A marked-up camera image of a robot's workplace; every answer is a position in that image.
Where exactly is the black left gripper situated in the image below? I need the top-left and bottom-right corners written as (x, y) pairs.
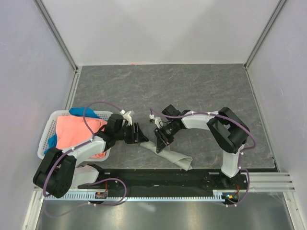
top-left (115, 122), bottom-right (148, 144)

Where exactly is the aluminium frame post left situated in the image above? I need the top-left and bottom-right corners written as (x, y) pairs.
top-left (32, 0), bottom-right (80, 72)

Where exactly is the white slotted cable duct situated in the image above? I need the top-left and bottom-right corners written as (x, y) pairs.
top-left (45, 190), bottom-right (239, 202)

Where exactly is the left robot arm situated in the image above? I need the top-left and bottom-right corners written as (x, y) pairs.
top-left (33, 114), bottom-right (148, 198)

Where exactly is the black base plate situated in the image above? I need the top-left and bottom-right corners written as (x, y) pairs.
top-left (78, 169), bottom-right (248, 196)

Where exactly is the blue cloth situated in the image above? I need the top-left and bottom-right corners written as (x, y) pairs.
top-left (45, 107), bottom-right (100, 155)

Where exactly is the aluminium frame post right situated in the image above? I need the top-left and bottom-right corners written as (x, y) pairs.
top-left (244, 0), bottom-right (288, 70)

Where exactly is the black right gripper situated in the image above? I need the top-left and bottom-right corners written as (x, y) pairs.
top-left (153, 121), bottom-right (177, 153)

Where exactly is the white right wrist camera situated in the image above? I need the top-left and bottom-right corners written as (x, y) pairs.
top-left (149, 115), bottom-right (164, 128)

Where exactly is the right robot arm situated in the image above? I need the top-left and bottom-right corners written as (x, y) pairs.
top-left (149, 105), bottom-right (249, 189)

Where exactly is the orange cloth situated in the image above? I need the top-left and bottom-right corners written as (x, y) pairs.
top-left (56, 115), bottom-right (107, 157)

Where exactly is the aluminium frame post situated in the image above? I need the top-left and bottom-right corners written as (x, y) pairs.
top-left (244, 0), bottom-right (288, 70)
top-left (32, 0), bottom-right (80, 72)

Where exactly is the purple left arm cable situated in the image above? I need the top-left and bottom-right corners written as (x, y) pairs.
top-left (43, 102), bottom-right (125, 197)

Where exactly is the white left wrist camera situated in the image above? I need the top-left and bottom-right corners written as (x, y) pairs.
top-left (120, 110), bottom-right (134, 126)

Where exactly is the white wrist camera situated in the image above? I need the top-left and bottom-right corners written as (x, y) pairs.
top-left (149, 115), bottom-right (164, 128)
top-left (120, 110), bottom-right (134, 126)

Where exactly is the white plastic basket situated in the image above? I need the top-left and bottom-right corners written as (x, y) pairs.
top-left (37, 110), bottom-right (112, 162)

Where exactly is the grey cloth napkin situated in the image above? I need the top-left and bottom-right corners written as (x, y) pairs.
top-left (140, 141), bottom-right (193, 171)

